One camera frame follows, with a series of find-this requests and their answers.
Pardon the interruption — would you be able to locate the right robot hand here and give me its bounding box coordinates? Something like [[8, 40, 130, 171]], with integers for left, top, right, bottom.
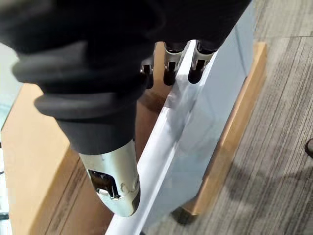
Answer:
[[0, 0, 250, 217]]

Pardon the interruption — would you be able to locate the white plastic bin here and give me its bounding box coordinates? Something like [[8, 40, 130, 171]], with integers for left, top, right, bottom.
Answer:
[[104, 0, 255, 235]]

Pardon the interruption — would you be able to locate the dark round object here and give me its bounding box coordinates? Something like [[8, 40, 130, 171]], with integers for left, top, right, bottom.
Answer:
[[304, 138, 313, 159]]

